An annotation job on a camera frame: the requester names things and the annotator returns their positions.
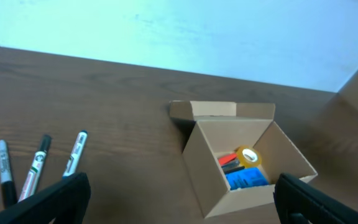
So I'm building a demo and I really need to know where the red black stapler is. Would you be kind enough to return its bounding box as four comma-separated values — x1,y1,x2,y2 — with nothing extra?
218,153,245,174

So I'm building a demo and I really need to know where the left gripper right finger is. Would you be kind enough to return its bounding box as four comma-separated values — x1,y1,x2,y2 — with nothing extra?
273,173,358,224

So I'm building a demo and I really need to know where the black sharpie marker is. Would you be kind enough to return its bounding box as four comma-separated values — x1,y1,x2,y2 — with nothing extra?
0,139,17,208

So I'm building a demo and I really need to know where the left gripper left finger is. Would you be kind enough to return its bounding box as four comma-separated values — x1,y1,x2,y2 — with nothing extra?
0,172,91,224

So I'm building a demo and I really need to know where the blue white whiteboard marker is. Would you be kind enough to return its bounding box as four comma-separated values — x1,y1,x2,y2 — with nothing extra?
62,130,88,179

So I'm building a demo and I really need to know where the open cardboard box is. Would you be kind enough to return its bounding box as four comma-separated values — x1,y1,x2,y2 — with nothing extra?
169,100,318,218

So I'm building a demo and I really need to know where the blue plastic block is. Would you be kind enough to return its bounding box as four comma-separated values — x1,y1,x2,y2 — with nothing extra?
225,167,269,190

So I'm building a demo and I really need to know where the black white whiteboard marker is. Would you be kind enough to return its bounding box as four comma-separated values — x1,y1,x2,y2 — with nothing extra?
18,134,52,202

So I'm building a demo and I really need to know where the yellow tape roll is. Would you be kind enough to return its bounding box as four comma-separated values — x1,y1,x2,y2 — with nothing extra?
236,145,262,168

